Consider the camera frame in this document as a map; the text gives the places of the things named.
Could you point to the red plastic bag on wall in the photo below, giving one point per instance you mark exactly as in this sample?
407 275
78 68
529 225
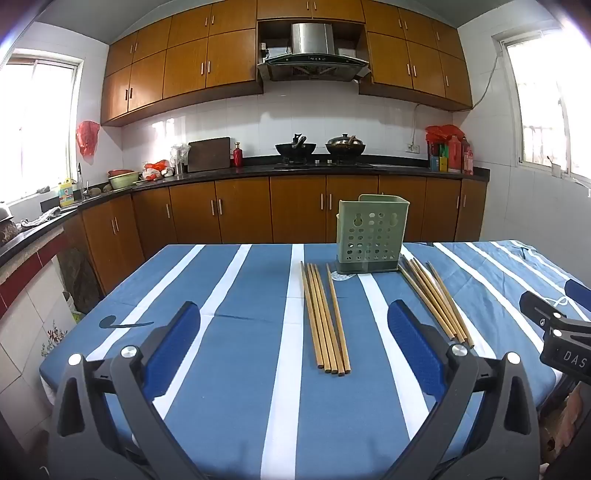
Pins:
87 138

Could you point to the red bag over bottles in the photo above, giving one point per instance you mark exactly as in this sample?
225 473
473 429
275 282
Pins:
443 134

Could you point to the blue white striped tablecloth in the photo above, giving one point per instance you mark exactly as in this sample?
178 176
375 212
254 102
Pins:
231 346

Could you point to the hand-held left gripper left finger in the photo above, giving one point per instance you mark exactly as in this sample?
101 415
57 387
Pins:
173 350

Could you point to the grey cloth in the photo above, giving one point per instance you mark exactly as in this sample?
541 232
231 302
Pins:
44 217

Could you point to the sink faucet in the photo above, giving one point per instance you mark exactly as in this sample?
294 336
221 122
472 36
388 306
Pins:
81 182

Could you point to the large red sauce bottle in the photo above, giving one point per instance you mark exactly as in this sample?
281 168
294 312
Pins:
455 157

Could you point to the green perforated utensil holder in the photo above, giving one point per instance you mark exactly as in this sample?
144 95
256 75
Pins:
371 230

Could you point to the green packet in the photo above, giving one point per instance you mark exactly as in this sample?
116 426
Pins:
77 316

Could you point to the clear plastic wrapped bundle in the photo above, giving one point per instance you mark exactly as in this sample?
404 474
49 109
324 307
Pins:
180 157

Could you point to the steel range hood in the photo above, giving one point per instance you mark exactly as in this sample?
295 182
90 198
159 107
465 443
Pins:
311 39

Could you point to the gas stove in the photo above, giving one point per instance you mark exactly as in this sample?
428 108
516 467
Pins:
323 162

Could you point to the window beside sink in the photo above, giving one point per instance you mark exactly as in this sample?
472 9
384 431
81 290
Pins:
41 124

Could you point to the dark pot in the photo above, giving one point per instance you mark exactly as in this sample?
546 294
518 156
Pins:
7 226

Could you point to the wooden wall cabinets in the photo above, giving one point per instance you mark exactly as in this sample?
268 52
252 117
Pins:
184 64

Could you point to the red white plastic bag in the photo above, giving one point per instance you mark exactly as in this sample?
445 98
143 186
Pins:
157 170

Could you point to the dark red sauce bottle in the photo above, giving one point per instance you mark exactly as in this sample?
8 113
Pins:
467 159

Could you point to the wooden base cabinets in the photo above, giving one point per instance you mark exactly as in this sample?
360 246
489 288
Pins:
244 210

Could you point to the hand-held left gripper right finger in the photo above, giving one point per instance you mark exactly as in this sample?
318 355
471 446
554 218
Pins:
415 346

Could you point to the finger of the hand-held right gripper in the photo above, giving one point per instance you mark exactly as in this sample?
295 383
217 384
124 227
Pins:
568 350
535 309

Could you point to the yellow label detergent bottle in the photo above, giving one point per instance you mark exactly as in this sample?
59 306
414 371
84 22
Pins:
66 194

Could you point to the dark wooden cutting board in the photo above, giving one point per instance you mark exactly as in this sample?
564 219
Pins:
208 154

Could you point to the window with white frame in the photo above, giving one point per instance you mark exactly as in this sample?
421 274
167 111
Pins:
545 101

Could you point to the green bottle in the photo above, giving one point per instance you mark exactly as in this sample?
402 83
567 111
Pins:
443 157

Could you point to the wok with lid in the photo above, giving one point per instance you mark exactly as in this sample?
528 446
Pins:
345 145

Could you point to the green basin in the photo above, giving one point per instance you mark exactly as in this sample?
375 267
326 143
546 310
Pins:
123 181

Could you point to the dark leaning slab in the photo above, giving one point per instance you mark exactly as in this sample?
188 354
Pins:
81 281

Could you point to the black kitchen countertop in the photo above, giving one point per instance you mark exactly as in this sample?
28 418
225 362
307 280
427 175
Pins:
258 169

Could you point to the yellow blue box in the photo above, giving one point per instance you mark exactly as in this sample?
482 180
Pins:
436 164

